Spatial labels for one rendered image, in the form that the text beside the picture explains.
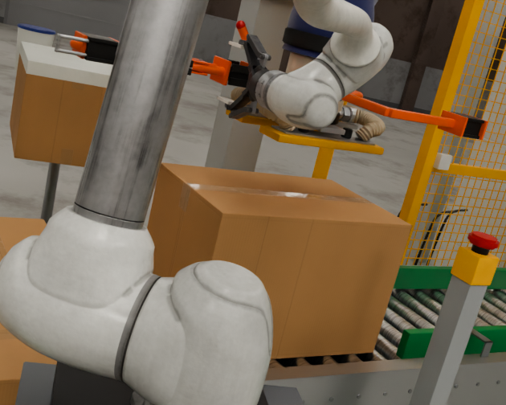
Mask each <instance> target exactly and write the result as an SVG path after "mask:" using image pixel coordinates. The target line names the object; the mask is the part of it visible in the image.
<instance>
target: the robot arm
mask: <svg viewBox="0 0 506 405"><path fill-rule="evenodd" d="M292 1H293V3H294V6H295V8H296V11H297V13H298V14H299V16H300V17H301V18H302V19H303V20H304V21H305V22H306V23H307V24H309V25H311V26H313V27H315V28H319V29H322V30H326V31H332V32H334V33H333V35H332V37H331V38H330V40H329V41H328V42H327V43H326V45H325V46H324V47H323V51H322V52H321V53H320V54H319V55H318V56H317V57H316V58H315V59H314V60H313V61H312V62H310V63H308V64H306V65H305V66H303V67H301V68H299V69H297V70H295V71H293V72H289V73H285V72H282V71H279V70H271V71H270V70H268V69H267V68H266V64H267V61H268V60H269V61H270V60H271V56H270V55H269V54H268V53H267V52H266V51H265V49H264V47H263V45H262V43H261V42H260V41H259V38H258V36H257V35H250V34H247V40H242V39H240V40H239V42H238V43H235V42H231V41H229V44H230V45H232V46H235V47H239V48H242V49H244V50H245V53H246V56H247V61H248V64H249V65H248V71H249V73H250V74H249V75H248V81H247V85H246V87H247V88H246V89H245V90H243V91H242V95H241V96H240V97H239V98H237V99H236V100H232V99H229V98H227V97H224V96H217V97H216V98H217V99H218V100H220V101H222V102H224V103H225V108H226V110H230V111H231V113H229V115H228V117H229V118H232V119H240V118H242V117H245V116H247V115H250V114H252V113H255V114H258V113H259V110H258V109H257V108H256V105H257V102H258V103H259V105H260V106H262V107H263V108H265V109H267V110H269V111H271V112H272V113H274V114H275V115H276V116H277V117H278V118H279V119H280V120H282V121H284V122H286V123H288V124H290V125H293V126H295V127H297V128H301V129H308V130H318V129H324V128H326V127H328V126H329V125H331V124H332V122H333V121H334V120H335V118H336V116H337V112H338V102H339V101H340V100H341V99H342V98H344V97H345V96H347V95H348V94H350V93H351V92H354V91H355V90H357V89H358V88H359V87H361V86H362V85H363V84H365V83H366V82H367V81H369V80H370V79H371V78H373V77H374V76H375V75H376V74H377V73H378V72H379V71H381V70H382V69H383V67H384V66H385V65H386V63H387V62H388V60H389V58H390V57H391V54H392V52H393V49H394V43H393V39H392V36H391V34H390V32H389V31H388V30H387V29H386V28H385V27H384V26H383V25H381V24H379V23H376V22H371V19H370V17H369V16H368V15H367V13H366V12H364V11H363V9H361V8H359V7H357V6H355V5H353V4H351V3H349V2H346V1H345V0H292ZM208 2H209V0H130V3H129V8H128V11H127V14H126V17H125V21H124V25H123V28H122V32H121V35H120V40H119V43H118V46H117V49H116V54H115V55H116V57H115V60H114V63H113V66H112V71H111V74H110V77H109V80H108V86H107V88H106V92H105V94H104V99H103V103H102V105H101V109H100V114H99V116H98V120H97V123H96V128H95V131H94V134H93V137H92V142H91V145H90V148H89V151H88V156H87V160H86V162H85V166H84V171H83V173H82V177H81V179H80V184H79V188H78V191H77V194H76V197H75V202H74V205H73V206H67V207H64V208H63V209H62V210H61V211H59V212H57V213H56V214H55V215H53V216H52V217H50V218H49V220H48V223H47V225H46V226H45V228H44V229H43V231H42V233H41V234H40V235H32V236H29V237H27V238H25V239H23V240H22V241H20V242H19V243H17V244H15V245H14V246H13V247H12V248H11V249H10V250H9V251H8V253H7V254H6V255H5V256H4V257H3V259H2V260H1V262H0V323H1V324H2V325H3V326H4V327H5V328H6V329H7V330H8V331H9V332H10V333H11V334H12V335H14V336H15V337H16V338H17V339H18V340H19V341H21V342H22V343H24V344H25V345H26V346H29V347H30V348H31V349H33V350H35V351H37V352H39V353H41V354H43V355H45V356H47V357H49V358H52V359H54V360H56V361H58V362H61V363H63V364H66V365H68V366H71V367H74V368H76V369H79V370H83V371H86V372H88V373H92V374H96V375H99V376H103V377H107V378H113V379H115V380H118V381H121V382H124V383H126V384H127V385H128V386H129V387H131V388H132V389H133V390H134V392H133V393H132V396H131V399H130V403H131V405H257V403H258V401H259V397H260V395H261V393H262V389H263V385H264V383H265V379H266V376H267V370H268V367H269V363H270V359H271V351H272V342H273V317H272V310H271V302H270V298H269V296H268V294H267V291H266V289H265V288H264V285H263V283H262V281H261V280H260V279H259V278H258V277H257V276H256V275H255V274H254V273H252V272H251V271H249V270H247V269H246V268H244V267H242V266H239V265H237V264H233V263H231V262H226V261H221V260H210V261H201V262H197V263H194V264H191V265H189V266H187V267H185V268H183V269H181V270H180V271H178V272H177V274H176V275H175V277H161V276H158V275H155V274H153V253H154V248H155V246H154V243H153V240H152V237H151V235H150V234H149V231H148V229H147V227H146V226H144V222H145V217H146V215H147V211H148V209H149V204H150V200H151V198H152V195H153V190H154V187H155V184H156V180H157V176H158V173H159V170H160V167H161V162H162V159H163V157H164V153H165V148H166V146H167V142H168V140H169V135H170V132H171V129H172V126H173V121H174V118H175V115H176V112H177V109H178V104H179V101H180V99H181V95H182V90H183V88H184V84H185V82H186V77H187V74H188V71H189V68H190V63H191V60H192V57H193V54H194V49H195V46H196V43H197V41H198V36H199V32H200V30H201V26H202V22H203V19H204V16H205V13H206V8H207V5H208ZM259 61H260V62H259ZM250 101H251V103H250V104H249V105H247V107H244V106H245V105H246V104H247V103H249V102H250Z"/></svg>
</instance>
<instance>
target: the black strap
mask: <svg viewBox="0 0 506 405"><path fill-rule="evenodd" d="M329 40H330V38H328V37H324V36H321V35H315V34H312V33H308V32H305V31H299V30H296V29H292V28H289V27H287V28H285V31H284V37H283V40H282V41H284V43H286V44H290V45H292V46H295V47H301V48H304V49H307V50H310V51H316V52H320V53H321V52H322V51H323V47H324V46H325V45H326V43H327V42H328V41H329Z"/></svg>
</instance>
